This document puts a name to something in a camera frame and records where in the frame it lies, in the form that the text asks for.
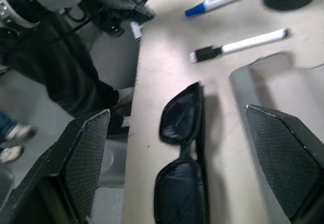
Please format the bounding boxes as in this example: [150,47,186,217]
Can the white marker black cap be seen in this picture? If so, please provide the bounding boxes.
[189,28,291,64]

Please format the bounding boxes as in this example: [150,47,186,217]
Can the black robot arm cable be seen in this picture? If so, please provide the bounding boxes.
[52,5,93,44]

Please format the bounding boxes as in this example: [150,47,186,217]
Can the person's blue jeans leg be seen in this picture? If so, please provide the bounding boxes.
[0,111,19,140]

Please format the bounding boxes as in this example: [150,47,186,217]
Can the grey open glasses case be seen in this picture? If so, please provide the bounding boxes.
[229,52,324,224]

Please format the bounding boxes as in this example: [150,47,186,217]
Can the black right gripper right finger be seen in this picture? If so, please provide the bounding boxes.
[244,104,324,224]

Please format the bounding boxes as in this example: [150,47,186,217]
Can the black sunglasses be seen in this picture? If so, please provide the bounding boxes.
[153,81,211,224]

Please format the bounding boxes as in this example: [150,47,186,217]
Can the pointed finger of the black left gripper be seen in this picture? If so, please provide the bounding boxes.
[101,0,155,24]

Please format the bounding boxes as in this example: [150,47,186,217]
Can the person's black trouser leg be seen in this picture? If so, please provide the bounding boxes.
[0,14,120,118]

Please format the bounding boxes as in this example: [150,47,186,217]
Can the black shoe white sole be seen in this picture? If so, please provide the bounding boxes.
[107,111,131,137]

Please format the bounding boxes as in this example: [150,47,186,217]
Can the white sneaker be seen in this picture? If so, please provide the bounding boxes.
[0,145,25,164]
[5,124,37,141]

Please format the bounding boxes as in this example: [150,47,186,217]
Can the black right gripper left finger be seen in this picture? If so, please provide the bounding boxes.
[0,108,111,224]

